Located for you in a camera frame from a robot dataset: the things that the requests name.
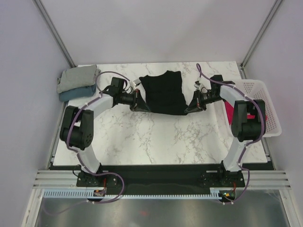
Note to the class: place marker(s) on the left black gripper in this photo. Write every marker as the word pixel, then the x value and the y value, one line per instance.
pixel 138 104

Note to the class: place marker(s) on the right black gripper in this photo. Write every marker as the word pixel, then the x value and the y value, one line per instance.
pixel 196 104

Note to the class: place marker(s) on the black t shirt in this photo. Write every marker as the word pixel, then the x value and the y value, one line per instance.
pixel 163 93

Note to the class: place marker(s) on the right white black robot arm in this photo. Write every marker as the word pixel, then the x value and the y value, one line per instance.
pixel 245 131

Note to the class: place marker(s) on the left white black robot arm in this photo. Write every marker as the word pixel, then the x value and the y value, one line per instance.
pixel 77 129

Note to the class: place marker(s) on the pink t shirt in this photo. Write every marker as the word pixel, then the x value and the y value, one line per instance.
pixel 229 113

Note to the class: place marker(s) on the folded blue t shirt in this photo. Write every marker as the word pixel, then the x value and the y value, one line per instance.
pixel 77 93

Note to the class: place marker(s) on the white plastic basket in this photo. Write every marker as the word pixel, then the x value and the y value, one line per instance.
pixel 257 89

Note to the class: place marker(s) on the folded grey t shirt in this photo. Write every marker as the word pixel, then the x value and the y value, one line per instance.
pixel 77 77

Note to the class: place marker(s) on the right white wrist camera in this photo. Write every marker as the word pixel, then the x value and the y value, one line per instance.
pixel 198 85

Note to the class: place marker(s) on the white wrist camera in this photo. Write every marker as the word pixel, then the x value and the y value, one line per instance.
pixel 198 85
pixel 135 83

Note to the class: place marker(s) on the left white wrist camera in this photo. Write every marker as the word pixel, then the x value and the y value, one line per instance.
pixel 135 83

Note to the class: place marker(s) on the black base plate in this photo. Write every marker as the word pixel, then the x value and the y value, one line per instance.
pixel 162 178

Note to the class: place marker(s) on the aluminium frame rail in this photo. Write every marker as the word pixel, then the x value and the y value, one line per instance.
pixel 259 179

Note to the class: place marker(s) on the white slotted cable duct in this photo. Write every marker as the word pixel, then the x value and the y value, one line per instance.
pixel 211 194

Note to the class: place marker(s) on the right aluminium corner post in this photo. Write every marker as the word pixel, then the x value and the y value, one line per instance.
pixel 265 25

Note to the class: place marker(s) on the aluminium corner post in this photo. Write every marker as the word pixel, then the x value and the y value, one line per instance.
pixel 265 25
pixel 51 26

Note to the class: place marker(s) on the left aluminium corner post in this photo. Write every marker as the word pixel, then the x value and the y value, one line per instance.
pixel 51 26

